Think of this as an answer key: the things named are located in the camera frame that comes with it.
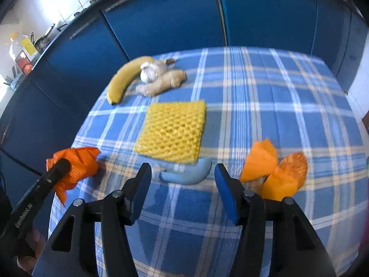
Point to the white garlic bulb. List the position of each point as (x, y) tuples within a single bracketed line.
[(151, 70)]

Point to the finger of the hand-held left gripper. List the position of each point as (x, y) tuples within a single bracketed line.
[(43, 187)]

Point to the blue plaid tablecloth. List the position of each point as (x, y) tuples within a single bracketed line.
[(259, 106)]

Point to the clear oil bottle yellow label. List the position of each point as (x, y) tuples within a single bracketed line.
[(20, 49)]

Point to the utensil rack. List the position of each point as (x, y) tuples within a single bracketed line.
[(11, 78)]

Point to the yellow foam fruit net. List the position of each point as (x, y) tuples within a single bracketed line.
[(173, 129)]

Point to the blue kitchen cabinet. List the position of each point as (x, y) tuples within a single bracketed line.
[(173, 20)]

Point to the small metal pot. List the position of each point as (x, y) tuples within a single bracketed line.
[(41, 42)]

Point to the person's left hand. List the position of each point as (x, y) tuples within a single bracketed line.
[(37, 245)]

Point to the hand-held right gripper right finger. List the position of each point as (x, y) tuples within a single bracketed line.
[(227, 196)]

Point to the yellow banana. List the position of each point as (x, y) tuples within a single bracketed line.
[(121, 83)]

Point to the pale blue curved object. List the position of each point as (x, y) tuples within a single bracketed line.
[(187, 176)]

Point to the orange plastic bag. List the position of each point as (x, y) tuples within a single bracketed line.
[(80, 161)]

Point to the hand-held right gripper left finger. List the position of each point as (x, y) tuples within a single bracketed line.
[(138, 196)]

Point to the ginger root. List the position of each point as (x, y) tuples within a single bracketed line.
[(161, 83)]

